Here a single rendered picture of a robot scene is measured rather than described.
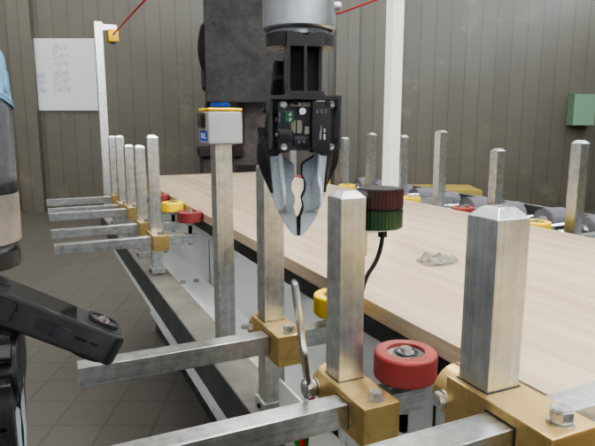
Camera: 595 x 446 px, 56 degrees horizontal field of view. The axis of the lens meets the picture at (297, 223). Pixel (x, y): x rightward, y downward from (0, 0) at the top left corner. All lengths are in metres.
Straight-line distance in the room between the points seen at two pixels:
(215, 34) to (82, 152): 2.76
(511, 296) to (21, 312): 0.38
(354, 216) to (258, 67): 5.86
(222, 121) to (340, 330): 0.55
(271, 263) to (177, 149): 6.96
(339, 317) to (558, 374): 0.26
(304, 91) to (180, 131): 7.30
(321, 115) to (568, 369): 0.43
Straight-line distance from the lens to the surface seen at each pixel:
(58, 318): 0.48
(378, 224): 0.69
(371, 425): 0.69
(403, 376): 0.72
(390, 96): 2.30
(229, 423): 0.67
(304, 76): 0.56
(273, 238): 0.91
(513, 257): 0.49
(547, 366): 0.77
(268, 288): 0.93
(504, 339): 0.50
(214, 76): 6.44
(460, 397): 0.53
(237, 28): 6.52
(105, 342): 0.48
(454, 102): 7.97
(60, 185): 8.37
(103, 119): 3.16
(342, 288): 0.69
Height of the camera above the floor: 1.19
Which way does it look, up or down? 10 degrees down
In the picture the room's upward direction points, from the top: straight up
